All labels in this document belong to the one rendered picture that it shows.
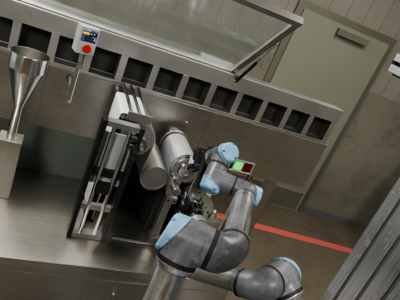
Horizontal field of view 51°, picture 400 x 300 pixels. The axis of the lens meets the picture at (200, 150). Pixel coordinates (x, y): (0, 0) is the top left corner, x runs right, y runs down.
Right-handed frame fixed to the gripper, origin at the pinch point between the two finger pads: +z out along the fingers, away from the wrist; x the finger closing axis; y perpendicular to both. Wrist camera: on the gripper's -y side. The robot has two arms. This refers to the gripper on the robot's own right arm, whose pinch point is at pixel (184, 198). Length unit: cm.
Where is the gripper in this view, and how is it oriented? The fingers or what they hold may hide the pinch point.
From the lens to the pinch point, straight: 196.5
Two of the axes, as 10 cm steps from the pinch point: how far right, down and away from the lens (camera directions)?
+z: -2.5, -4.6, 8.5
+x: -9.0, -2.2, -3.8
